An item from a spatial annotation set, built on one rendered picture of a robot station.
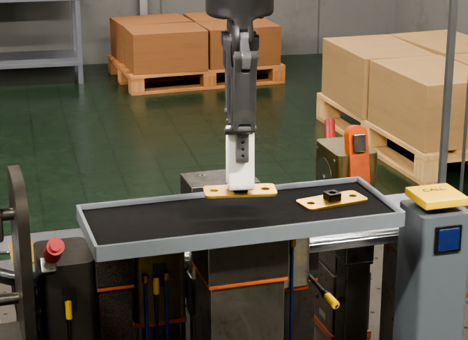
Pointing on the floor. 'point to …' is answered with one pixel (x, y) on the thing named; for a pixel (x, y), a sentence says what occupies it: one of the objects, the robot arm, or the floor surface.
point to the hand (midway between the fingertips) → (239, 157)
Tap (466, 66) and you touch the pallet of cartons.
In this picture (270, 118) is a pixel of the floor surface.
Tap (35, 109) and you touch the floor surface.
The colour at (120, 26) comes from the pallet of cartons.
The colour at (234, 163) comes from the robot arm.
